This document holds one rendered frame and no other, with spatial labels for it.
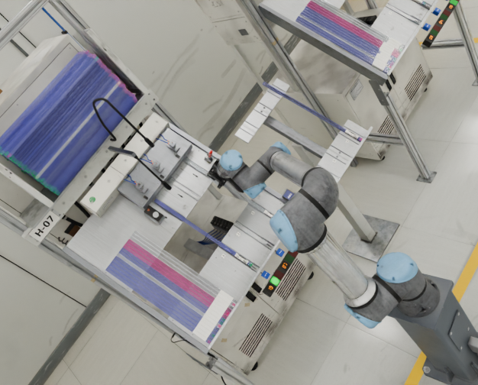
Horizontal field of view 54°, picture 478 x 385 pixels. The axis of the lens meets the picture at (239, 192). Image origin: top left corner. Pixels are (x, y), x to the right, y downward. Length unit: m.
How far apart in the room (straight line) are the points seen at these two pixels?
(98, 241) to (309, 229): 0.98
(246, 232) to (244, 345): 0.74
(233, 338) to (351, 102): 1.39
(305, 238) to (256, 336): 1.25
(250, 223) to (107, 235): 0.59
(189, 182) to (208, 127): 2.04
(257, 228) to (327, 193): 0.68
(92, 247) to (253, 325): 0.94
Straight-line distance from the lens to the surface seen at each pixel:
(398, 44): 2.46
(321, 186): 1.33
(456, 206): 2.63
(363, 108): 2.73
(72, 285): 3.74
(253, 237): 1.94
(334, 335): 2.49
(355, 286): 1.50
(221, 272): 1.91
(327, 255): 1.40
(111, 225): 2.00
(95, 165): 1.97
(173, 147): 1.98
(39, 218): 1.91
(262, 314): 2.47
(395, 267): 1.57
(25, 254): 3.56
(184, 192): 1.99
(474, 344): 2.03
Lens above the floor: 2.06
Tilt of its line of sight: 36 degrees down
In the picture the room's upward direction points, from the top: 43 degrees counter-clockwise
